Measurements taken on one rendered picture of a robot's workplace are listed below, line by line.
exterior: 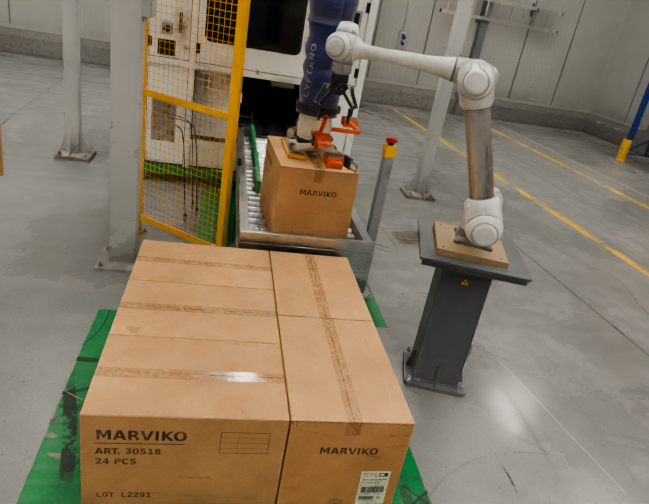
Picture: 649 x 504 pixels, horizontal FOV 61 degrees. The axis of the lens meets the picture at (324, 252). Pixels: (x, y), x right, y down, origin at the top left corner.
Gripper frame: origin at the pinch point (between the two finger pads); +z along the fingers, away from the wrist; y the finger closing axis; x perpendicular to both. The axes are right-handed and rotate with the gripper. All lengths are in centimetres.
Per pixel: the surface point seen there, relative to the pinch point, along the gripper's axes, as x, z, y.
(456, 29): -286, -45, -159
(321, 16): -32, -41, 7
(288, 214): -10, 52, 12
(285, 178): -10.1, 33.2, 16.5
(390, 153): -61, 26, -49
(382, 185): -61, 46, -49
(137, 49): -76, -8, 97
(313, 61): -33.9, -20.3, 7.8
